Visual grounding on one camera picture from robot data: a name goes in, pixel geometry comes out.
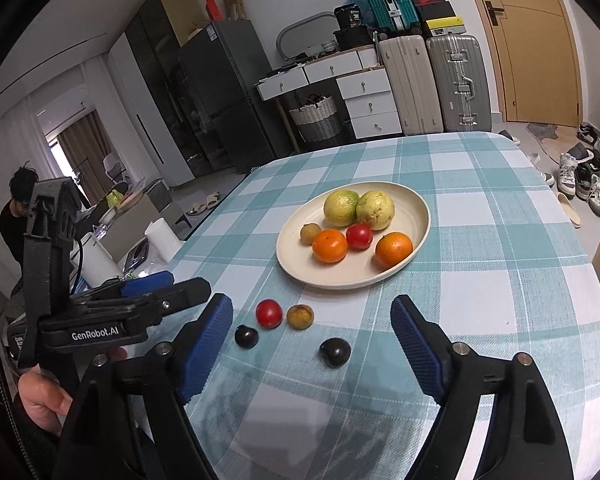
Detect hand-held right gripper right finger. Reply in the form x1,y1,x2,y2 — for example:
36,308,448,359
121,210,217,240
391,295,576,480

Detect beige suitcase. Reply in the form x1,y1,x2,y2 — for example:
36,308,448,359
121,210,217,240
378,35,443,136

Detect black tub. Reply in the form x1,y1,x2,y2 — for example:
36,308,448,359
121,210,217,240
334,4,365,31

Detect dark purple plum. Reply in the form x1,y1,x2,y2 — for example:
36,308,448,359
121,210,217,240
319,338,351,367
234,325,259,349

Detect metal tray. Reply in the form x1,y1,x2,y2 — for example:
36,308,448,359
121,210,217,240
122,240,153,273

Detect white office chair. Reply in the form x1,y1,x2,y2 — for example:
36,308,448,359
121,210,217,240
102,152,131,183

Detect pair of beige slippers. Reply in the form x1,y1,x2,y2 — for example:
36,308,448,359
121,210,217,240
187,192,221,216

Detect teal checked tablecloth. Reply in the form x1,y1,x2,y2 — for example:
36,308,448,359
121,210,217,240
145,131,600,480

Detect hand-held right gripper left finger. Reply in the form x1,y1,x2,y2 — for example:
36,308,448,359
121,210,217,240
55,293,234,480

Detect oval mirror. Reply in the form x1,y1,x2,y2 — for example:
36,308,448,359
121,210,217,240
276,11,338,61

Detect brown curtain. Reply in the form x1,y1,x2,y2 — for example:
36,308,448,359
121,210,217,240
55,110,116,201

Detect silver suitcase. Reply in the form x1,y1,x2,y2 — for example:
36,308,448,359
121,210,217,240
426,35,492,133

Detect beige box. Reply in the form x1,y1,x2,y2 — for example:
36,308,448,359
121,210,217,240
157,0,216,48

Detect dark glass cabinet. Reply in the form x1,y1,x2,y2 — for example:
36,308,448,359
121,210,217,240
125,0,216,181

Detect red tomato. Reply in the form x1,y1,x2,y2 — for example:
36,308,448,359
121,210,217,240
256,299,283,329
346,224,373,251

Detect white paper towel roll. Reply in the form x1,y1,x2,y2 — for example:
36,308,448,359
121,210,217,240
80,242,121,286
145,217,185,261

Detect yellow-green guava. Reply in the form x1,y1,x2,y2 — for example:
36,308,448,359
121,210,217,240
323,189,359,226
356,191,396,231

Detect stack of shoe boxes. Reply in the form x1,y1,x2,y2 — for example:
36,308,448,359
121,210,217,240
405,0,468,37

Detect woven laundry basket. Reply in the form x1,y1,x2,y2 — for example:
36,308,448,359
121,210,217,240
288,95,343,143

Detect cream round plate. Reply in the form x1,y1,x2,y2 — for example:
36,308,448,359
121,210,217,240
276,182,431,291

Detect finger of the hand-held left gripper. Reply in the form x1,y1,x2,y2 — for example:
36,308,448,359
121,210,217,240
121,271,175,297
145,278,212,321

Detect orange tangerine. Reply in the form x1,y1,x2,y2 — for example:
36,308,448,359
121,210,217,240
375,231,414,269
312,229,349,264

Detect black storage box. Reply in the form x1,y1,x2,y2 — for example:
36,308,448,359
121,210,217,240
333,27,376,52

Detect grey door mat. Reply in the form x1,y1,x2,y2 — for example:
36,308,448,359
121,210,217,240
525,122,561,151

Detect white wardrobe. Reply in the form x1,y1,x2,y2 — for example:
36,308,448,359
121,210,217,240
107,32,196,188

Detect person's left hand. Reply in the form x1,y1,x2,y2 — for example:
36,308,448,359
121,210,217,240
19,346,129,437

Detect large cardboard box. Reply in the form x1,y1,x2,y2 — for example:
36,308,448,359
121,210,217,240
95,177,173,251

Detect black refrigerator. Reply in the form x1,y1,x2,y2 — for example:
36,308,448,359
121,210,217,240
177,20,291,173

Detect white dresser with drawers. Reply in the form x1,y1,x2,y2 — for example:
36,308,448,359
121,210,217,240
257,45,403,153

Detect pile of loose shoes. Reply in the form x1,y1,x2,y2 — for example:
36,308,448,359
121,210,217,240
557,122,600,218

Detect wooden door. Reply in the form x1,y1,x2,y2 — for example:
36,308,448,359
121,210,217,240
457,0,581,128

